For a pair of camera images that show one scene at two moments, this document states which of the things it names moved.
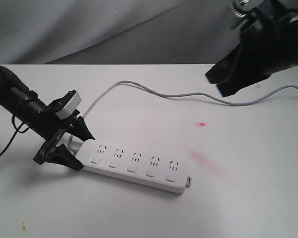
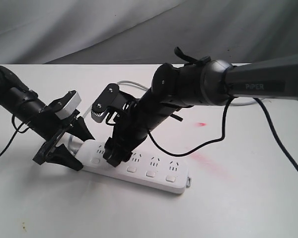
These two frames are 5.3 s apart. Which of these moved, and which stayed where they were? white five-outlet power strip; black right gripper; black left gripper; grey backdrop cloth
Moved: black right gripper
Stayed: white five-outlet power strip; grey backdrop cloth; black left gripper
